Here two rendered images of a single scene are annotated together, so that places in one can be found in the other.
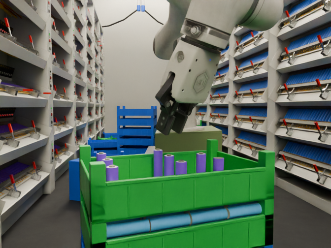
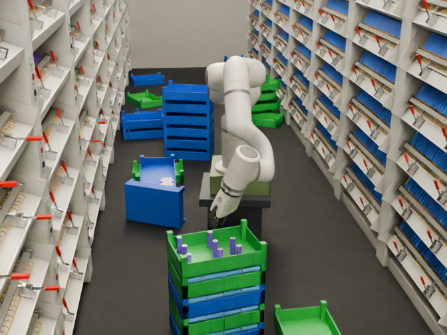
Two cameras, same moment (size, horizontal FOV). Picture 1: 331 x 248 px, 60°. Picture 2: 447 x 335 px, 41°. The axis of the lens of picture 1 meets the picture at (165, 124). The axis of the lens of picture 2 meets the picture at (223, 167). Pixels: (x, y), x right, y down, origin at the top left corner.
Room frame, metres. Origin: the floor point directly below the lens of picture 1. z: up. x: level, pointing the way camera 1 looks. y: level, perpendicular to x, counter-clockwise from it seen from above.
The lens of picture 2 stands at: (-1.30, -0.08, 1.38)
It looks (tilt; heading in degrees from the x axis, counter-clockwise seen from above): 22 degrees down; 1
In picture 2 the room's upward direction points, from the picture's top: straight up
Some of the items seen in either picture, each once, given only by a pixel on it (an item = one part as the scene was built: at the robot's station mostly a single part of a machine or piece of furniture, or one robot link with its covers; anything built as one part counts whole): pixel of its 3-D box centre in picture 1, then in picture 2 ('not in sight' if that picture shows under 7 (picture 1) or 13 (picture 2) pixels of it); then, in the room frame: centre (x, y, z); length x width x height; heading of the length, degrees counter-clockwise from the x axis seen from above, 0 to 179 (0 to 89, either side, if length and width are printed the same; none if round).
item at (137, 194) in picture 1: (169, 170); (215, 246); (0.51, -0.01, 0.36); 0.30 x 0.20 x 0.08; 111
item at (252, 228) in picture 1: (169, 213); (215, 266); (0.51, -0.01, 0.28); 0.30 x 0.20 x 0.08; 111
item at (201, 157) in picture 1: (201, 169); (232, 245); (0.53, -0.07, 0.36); 0.02 x 0.02 x 0.06
